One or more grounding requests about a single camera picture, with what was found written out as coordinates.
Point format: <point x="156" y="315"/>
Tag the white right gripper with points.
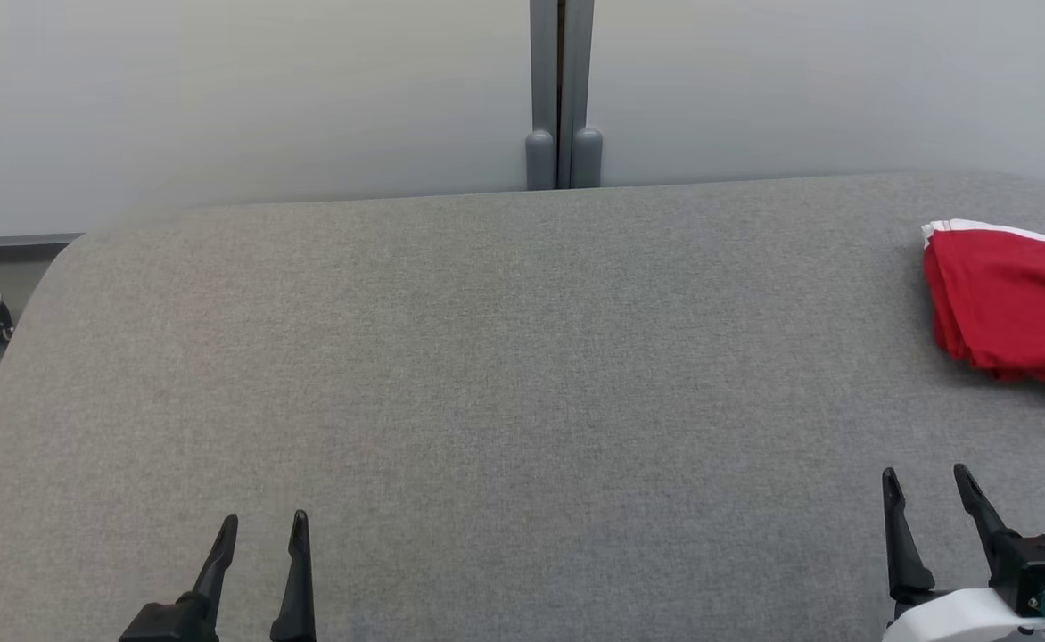
<point x="959" y="620"/>

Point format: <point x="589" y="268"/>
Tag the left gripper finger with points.
<point x="298" y="588"/>
<point x="210" y="580"/>

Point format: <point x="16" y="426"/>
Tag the red white sports shorts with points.
<point x="1013" y="303"/>

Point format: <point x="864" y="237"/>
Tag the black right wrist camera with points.
<point x="1035" y="566"/>

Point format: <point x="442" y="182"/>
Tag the grey partition base rail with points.
<point x="5" y="248"/>

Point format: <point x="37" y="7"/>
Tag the grey double partition post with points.
<point x="563" y="89"/>

